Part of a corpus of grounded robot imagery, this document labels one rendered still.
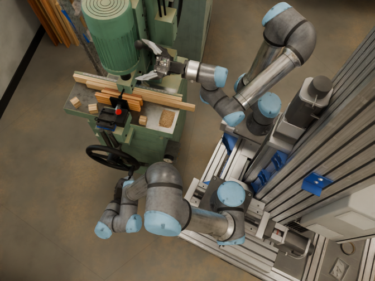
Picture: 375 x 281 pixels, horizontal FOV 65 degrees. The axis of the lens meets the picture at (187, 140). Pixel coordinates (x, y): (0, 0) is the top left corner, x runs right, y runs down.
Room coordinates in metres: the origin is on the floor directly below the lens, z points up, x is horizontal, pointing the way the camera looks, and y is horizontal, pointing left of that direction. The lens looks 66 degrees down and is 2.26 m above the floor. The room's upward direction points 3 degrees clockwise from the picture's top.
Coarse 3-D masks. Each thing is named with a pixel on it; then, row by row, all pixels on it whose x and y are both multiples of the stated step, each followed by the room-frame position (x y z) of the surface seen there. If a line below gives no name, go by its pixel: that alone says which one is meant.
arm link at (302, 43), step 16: (304, 32) 0.82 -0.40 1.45; (288, 48) 0.78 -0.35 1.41; (304, 48) 0.77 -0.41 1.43; (272, 64) 0.73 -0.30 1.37; (288, 64) 0.73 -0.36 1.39; (256, 80) 0.68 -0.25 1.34; (272, 80) 0.67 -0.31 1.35; (224, 96) 0.63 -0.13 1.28; (240, 96) 0.62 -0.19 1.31; (256, 96) 0.62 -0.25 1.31; (224, 112) 0.57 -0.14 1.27; (240, 112) 0.57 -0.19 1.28
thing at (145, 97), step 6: (90, 84) 0.88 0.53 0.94; (96, 84) 0.88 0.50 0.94; (102, 84) 0.89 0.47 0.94; (144, 96) 0.83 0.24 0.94; (150, 96) 0.83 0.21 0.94; (156, 96) 0.83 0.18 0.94; (156, 102) 0.81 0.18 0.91; (162, 102) 0.81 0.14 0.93; (168, 102) 0.80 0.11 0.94; (174, 102) 0.80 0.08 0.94; (180, 102) 0.80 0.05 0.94; (180, 108) 0.79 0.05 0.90; (186, 108) 0.78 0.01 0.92; (192, 108) 0.78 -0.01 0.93
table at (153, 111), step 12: (84, 84) 0.91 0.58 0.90; (72, 96) 0.82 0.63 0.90; (84, 96) 0.83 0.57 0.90; (72, 108) 0.75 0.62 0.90; (84, 108) 0.76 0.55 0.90; (144, 108) 0.78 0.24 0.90; (156, 108) 0.78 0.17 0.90; (168, 108) 0.79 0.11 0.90; (132, 120) 0.70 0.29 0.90; (156, 120) 0.71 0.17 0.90; (132, 132) 0.65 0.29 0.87; (156, 132) 0.65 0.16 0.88; (168, 132) 0.65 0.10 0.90
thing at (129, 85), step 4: (132, 72) 0.88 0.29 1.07; (136, 72) 0.89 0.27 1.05; (120, 76) 0.85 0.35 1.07; (132, 76) 0.85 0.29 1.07; (136, 76) 0.88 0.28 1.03; (120, 80) 0.83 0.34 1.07; (128, 80) 0.83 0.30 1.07; (132, 80) 0.84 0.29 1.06; (136, 80) 0.87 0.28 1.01; (120, 84) 0.81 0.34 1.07; (124, 84) 0.81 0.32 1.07; (128, 84) 0.81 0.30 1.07; (132, 84) 0.83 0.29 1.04; (120, 88) 0.81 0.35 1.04; (124, 88) 0.80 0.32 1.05; (128, 88) 0.80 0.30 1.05; (132, 88) 0.82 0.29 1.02; (124, 92) 0.80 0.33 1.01; (128, 92) 0.80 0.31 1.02
